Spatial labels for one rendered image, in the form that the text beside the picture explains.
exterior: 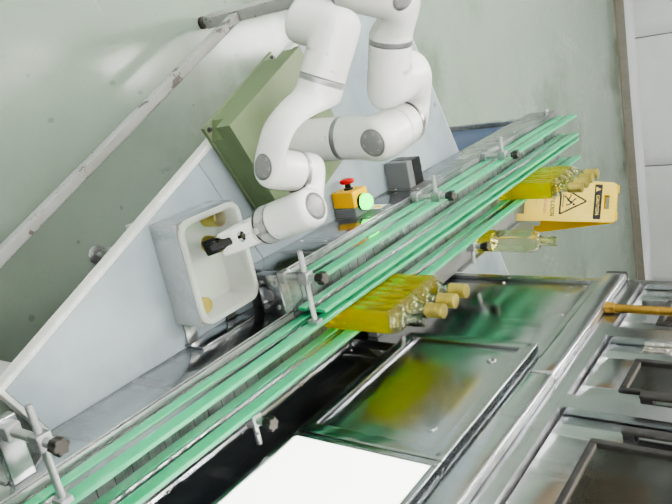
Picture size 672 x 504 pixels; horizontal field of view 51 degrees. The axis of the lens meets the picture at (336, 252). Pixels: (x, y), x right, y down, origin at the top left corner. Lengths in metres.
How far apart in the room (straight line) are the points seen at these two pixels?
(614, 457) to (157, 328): 0.90
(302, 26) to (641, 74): 6.16
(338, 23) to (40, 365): 0.79
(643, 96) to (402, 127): 5.96
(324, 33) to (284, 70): 0.42
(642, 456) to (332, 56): 0.88
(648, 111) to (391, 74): 6.04
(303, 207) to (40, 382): 0.56
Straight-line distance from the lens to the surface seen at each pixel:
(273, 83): 1.64
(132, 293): 1.47
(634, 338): 1.75
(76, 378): 1.42
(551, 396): 1.53
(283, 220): 1.28
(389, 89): 1.42
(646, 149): 7.43
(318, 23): 1.27
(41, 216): 1.99
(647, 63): 7.29
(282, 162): 1.24
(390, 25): 1.37
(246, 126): 1.56
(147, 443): 1.27
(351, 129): 1.49
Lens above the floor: 1.92
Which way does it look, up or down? 37 degrees down
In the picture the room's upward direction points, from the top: 91 degrees clockwise
